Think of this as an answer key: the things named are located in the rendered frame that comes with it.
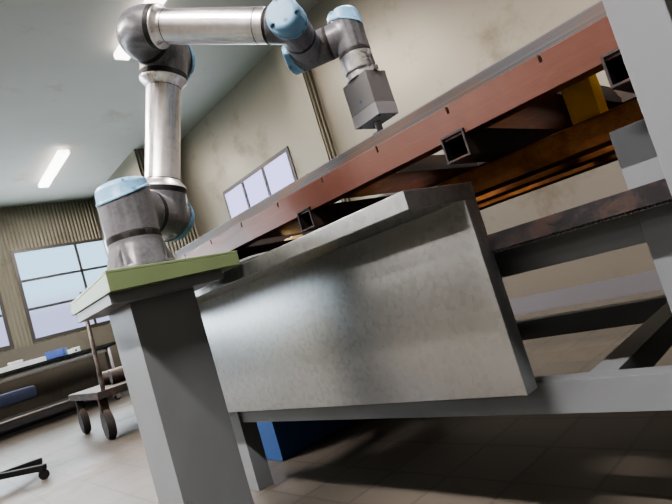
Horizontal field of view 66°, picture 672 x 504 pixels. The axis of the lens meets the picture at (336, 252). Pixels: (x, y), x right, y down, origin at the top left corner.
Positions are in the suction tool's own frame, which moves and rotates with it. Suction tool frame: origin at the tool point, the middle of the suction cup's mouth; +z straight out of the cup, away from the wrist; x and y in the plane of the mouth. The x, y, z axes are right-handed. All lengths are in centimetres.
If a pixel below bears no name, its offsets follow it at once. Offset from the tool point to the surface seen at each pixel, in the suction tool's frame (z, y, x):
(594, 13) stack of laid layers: 0.7, -48.9, -0.5
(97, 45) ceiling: -236, 346, -67
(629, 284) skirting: 80, 74, -254
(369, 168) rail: 6.6, -2.0, 8.9
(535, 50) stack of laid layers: 1.1, -39.1, 0.6
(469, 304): 38.5, -18.1, 11.3
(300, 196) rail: 4.5, 21.2, 11.3
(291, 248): 18.7, 4.0, 29.6
